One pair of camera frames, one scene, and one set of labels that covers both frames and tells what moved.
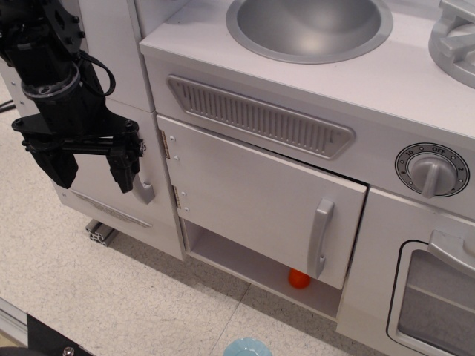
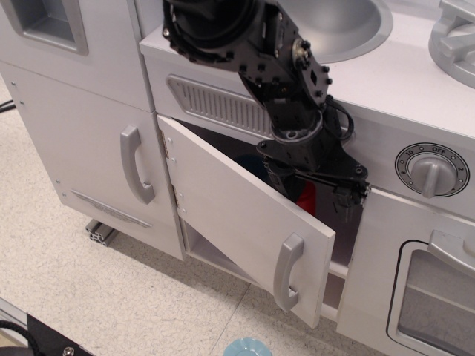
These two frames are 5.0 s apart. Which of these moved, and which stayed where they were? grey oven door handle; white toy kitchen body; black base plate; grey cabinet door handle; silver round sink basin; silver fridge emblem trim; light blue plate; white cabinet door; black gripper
Moved: black gripper; grey cabinet door handle; white cabinet door
Stayed: white toy kitchen body; light blue plate; black base plate; silver fridge emblem trim; grey oven door handle; silver round sink basin
